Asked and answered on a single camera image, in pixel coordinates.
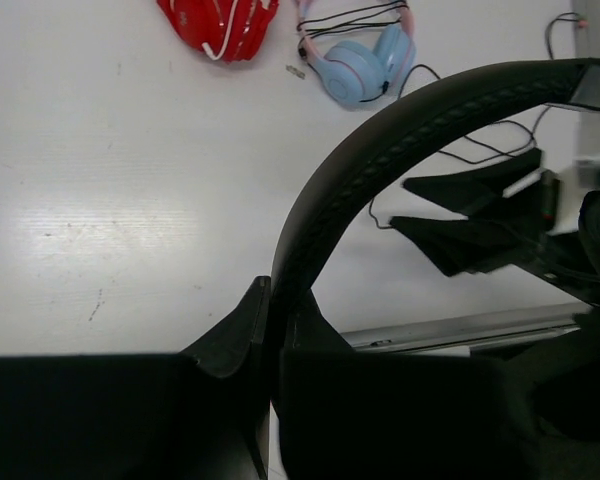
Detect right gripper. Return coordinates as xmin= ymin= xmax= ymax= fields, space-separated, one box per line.
xmin=390 ymin=148 xmax=588 ymax=280

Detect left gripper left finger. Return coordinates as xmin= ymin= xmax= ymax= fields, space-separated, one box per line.
xmin=0 ymin=276 xmax=270 ymax=479

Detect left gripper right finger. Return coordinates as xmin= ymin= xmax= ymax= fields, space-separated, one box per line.
xmin=278 ymin=296 xmax=540 ymax=479

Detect black headset cable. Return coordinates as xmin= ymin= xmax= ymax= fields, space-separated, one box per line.
xmin=367 ymin=12 xmax=589 ymax=231

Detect black headset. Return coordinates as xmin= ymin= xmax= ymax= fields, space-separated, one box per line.
xmin=270 ymin=57 xmax=600 ymax=401

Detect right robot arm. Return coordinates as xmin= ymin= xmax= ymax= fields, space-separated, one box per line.
xmin=389 ymin=148 xmax=600 ymax=442

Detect blue pink cat headphones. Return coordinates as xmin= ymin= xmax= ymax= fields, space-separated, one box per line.
xmin=295 ymin=1 xmax=416 ymax=108

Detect red headphones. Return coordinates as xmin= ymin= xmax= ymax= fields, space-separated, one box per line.
xmin=157 ymin=0 xmax=279 ymax=63

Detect small metal plug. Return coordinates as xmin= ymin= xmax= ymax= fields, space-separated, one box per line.
xmin=285 ymin=65 xmax=306 ymax=80

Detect aluminium front rail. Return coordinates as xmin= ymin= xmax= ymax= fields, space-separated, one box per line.
xmin=342 ymin=303 xmax=589 ymax=352

